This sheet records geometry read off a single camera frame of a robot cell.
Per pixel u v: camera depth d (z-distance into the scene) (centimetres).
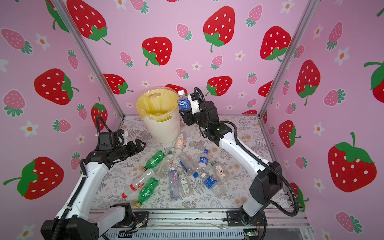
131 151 69
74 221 38
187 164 93
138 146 70
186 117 65
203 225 73
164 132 94
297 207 36
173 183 83
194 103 64
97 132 59
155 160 90
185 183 81
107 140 59
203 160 90
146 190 78
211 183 80
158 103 103
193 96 61
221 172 84
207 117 55
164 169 92
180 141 98
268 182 43
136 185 82
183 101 69
